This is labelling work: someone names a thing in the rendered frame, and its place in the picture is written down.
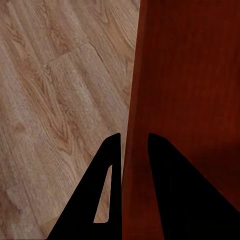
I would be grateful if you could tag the storage box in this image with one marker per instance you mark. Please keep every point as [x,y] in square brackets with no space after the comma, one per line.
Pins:
[185,88]

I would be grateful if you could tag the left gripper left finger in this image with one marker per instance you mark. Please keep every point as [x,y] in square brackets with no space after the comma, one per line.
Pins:
[77,219]

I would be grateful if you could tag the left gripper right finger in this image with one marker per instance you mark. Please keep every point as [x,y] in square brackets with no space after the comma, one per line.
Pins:
[190,207]

